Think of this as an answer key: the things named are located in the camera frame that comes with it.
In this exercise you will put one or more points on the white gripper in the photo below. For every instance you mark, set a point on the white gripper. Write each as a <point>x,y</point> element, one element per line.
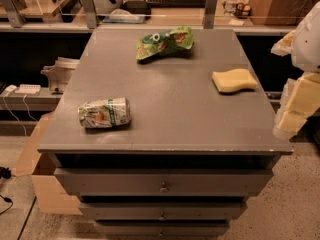
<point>307,45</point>

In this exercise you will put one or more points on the green chip bag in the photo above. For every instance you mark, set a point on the green chip bag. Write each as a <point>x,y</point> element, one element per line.
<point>165,43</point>

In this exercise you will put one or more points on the white plastic part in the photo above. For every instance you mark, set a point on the white plastic part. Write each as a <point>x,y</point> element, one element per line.
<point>59,73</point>

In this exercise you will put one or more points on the grey drawer cabinet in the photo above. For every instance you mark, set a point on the grey drawer cabinet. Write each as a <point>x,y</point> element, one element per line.
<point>189,159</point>

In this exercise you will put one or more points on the black keyboard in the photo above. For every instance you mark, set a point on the black keyboard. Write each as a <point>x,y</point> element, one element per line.
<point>177,3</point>

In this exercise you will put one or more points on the black device on desk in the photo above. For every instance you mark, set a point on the black device on desk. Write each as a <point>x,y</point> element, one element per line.
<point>137,7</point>

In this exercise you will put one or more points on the white power strip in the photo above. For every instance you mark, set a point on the white power strip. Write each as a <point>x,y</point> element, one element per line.
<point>28,89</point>

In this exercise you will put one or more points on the yellow sponge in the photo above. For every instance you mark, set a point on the yellow sponge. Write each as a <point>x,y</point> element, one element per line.
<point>234,80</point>

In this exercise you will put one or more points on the cardboard box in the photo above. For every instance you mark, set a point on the cardboard box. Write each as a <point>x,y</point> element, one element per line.
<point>51,196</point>

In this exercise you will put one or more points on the clear water bottle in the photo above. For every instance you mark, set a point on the clear water bottle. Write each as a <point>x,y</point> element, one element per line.
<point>230,7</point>

